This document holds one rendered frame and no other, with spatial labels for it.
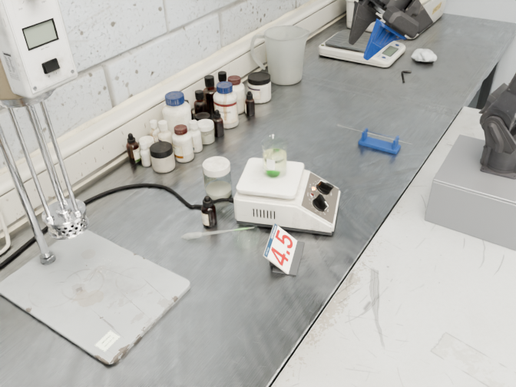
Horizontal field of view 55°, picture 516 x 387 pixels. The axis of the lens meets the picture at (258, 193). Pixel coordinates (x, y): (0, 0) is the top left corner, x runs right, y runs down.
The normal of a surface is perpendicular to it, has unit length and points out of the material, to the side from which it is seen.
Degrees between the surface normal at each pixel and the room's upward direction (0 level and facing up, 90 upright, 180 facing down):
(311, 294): 0
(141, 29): 90
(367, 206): 0
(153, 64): 90
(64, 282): 0
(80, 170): 90
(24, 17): 90
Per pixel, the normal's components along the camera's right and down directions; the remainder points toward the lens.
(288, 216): -0.23, 0.59
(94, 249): -0.04, -0.80
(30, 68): 0.84, 0.30
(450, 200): -0.55, 0.51
